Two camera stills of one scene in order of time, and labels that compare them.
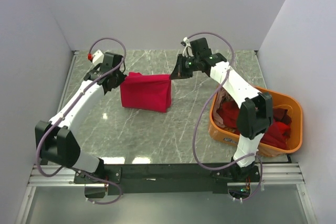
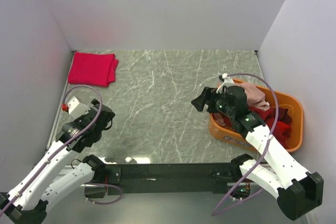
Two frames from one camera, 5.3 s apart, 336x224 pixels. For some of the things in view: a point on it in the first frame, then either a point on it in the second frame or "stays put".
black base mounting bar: [168, 178] stays put
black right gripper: [179, 72] -> [208, 96]
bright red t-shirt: [150, 92] -> [93, 69]
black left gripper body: [120, 76] -> [100, 132]
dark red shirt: [277, 135] stays put
